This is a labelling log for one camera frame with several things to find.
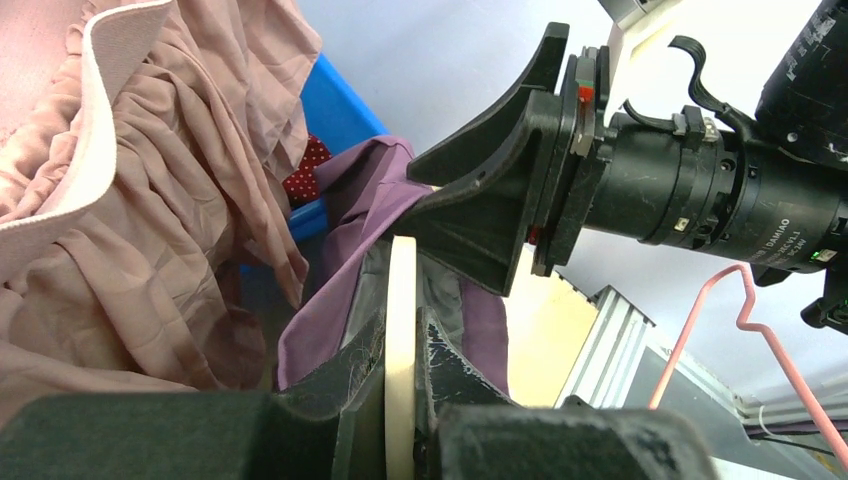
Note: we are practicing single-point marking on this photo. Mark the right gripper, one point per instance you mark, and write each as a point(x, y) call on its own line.
point(528, 160)

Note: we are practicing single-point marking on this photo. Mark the pink wire hanger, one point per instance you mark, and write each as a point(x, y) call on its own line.
point(753, 338)

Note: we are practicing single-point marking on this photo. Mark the purple pleated skirt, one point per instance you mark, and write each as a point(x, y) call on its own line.
point(474, 319)

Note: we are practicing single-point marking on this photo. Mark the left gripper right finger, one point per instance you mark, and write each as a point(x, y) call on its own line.
point(466, 428)

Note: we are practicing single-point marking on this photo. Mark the red polka dot skirt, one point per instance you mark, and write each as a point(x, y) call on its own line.
point(301, 186)

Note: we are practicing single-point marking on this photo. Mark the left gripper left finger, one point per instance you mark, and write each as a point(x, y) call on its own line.
point(327, 426)

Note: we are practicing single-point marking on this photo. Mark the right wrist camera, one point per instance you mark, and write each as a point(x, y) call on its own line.
point(640, 29)

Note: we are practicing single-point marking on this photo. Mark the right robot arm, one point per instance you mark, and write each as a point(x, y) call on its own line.
point(768, 189)

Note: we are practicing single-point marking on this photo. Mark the pink garment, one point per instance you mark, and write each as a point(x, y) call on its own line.
point(144, 146)

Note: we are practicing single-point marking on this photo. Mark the blue plastic bin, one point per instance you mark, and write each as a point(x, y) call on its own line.
point(331, 146)

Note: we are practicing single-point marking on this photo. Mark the wooden clothes rack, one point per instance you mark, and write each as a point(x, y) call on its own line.
point(548, 321)

